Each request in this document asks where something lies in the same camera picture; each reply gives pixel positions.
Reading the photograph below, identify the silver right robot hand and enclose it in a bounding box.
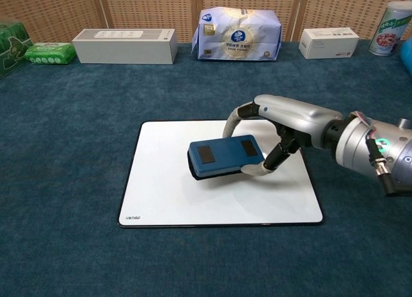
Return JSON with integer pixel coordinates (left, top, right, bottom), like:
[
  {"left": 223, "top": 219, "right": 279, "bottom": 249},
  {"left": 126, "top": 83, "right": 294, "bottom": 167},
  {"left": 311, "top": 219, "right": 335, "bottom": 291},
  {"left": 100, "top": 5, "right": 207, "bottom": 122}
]
[{"left": 221, "top": 94, "right": 344, "bottom": 177}]

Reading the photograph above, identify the blue board eraser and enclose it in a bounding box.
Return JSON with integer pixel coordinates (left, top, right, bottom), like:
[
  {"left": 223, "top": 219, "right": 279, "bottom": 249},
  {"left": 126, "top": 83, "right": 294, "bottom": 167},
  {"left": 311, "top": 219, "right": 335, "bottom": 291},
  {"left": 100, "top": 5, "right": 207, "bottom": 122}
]
[{"left": 187, "top": 135, "right": 267, "bottom": 181}]

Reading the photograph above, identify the white drawing board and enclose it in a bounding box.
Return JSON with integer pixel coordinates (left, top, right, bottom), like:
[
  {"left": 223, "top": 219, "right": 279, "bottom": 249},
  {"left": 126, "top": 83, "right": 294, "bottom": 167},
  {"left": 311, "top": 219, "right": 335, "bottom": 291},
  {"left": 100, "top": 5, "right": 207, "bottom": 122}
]
[{"left": 117, "top": 119, "right": 324, "bottom": 229}]

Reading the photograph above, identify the small white cardboard box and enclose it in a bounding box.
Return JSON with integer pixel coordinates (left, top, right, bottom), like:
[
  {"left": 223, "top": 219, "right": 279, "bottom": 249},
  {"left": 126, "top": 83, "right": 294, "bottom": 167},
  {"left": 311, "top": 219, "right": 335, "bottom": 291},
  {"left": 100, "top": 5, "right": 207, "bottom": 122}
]
[{"left": 298, "top": 27, "right": 360, "bottom": 59}]

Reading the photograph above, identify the blue white tissue pack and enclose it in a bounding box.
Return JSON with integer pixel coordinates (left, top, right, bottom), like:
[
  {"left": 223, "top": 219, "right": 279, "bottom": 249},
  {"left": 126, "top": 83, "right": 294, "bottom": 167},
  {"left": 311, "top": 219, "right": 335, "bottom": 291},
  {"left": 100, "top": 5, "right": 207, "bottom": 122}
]
[{"left": 191, "top": 7, "right": 283, "bottom": 62}]

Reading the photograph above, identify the wet wipes canister white lid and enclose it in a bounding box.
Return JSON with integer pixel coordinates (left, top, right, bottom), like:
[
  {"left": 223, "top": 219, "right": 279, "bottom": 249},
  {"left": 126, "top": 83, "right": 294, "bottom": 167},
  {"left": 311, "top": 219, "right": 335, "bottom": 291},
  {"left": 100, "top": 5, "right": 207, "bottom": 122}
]
[{"left": 368, "top": 1, "right": 412, "bottom": 56}]

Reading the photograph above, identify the blue detergent pump bottle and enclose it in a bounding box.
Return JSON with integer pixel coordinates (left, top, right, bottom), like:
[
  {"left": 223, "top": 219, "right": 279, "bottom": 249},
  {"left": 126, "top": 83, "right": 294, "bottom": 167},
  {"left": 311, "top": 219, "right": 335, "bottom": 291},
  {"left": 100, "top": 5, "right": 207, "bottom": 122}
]
[{"left": 398, "top": 37, "right": 412, "bottom": 69}]

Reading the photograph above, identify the long white power strip box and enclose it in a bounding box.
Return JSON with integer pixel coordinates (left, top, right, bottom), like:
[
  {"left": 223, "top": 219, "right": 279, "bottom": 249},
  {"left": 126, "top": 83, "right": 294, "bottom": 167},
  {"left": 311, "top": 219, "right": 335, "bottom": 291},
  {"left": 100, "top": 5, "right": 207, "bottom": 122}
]
[{"left": 71, "top": 28, "right": 179, "bottom": 66}]

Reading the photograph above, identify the woven bamboo folding screen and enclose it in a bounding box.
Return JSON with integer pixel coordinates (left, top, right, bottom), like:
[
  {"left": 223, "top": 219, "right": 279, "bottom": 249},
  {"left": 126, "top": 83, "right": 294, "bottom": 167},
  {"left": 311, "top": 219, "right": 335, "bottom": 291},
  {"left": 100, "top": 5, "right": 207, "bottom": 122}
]
[{"left": 0, "top": 0, "right": 412, "bottom": 43}]

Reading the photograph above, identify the blue carpet table mat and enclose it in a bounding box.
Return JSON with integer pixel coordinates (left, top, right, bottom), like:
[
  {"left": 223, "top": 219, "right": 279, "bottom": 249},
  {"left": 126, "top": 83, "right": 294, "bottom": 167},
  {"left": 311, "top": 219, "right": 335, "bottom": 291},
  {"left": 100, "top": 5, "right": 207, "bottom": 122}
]
[{"left": 0, "top": 39, "right": 412, "bottom": 297}]

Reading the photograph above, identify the green wipes pack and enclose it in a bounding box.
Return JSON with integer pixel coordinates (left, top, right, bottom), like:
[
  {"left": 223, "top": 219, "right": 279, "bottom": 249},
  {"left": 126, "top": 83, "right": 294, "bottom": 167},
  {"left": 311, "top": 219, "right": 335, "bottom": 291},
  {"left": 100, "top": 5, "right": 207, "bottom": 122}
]
[{"left": 24, "top": 42, "right": 77, "bottom": 65}]

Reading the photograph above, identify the green tea packet display box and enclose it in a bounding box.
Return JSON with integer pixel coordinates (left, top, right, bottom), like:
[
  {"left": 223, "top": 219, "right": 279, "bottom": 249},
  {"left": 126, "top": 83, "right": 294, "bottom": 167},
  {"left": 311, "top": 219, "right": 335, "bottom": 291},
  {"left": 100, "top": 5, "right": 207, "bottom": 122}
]
[{"left": 0, "top": 21, "right": 34, "bottom": 81}]

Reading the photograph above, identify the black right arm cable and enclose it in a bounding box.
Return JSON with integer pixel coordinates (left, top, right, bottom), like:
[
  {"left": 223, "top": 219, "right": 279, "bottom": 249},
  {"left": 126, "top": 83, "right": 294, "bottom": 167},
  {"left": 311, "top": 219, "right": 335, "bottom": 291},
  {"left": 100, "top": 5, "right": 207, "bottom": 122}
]
[{"left": 366, "top": 137, "right": 398, "bottom": 196}]

